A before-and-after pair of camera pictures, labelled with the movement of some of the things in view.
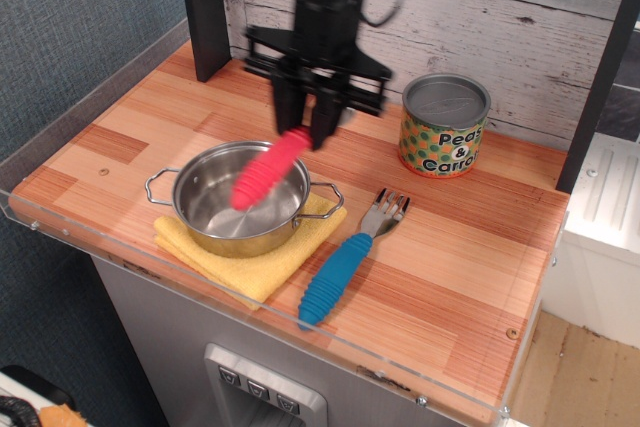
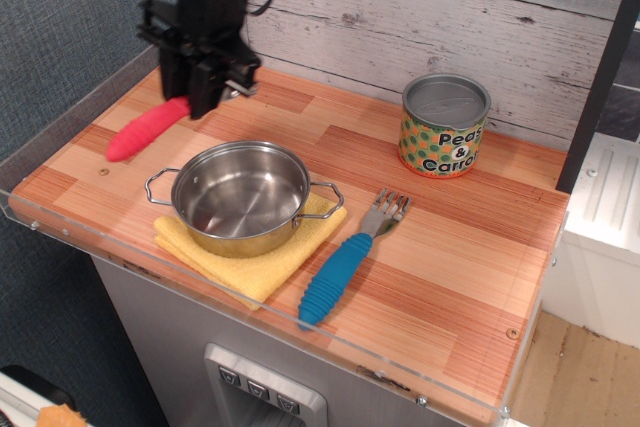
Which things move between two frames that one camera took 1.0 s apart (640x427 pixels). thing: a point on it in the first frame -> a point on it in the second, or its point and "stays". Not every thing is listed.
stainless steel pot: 200,197 stays
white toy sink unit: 594,278 stays
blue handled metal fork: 383,214 stays
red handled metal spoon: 270,167 -> 143,131
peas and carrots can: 442,124 stays
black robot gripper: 324,42 -> 206,25
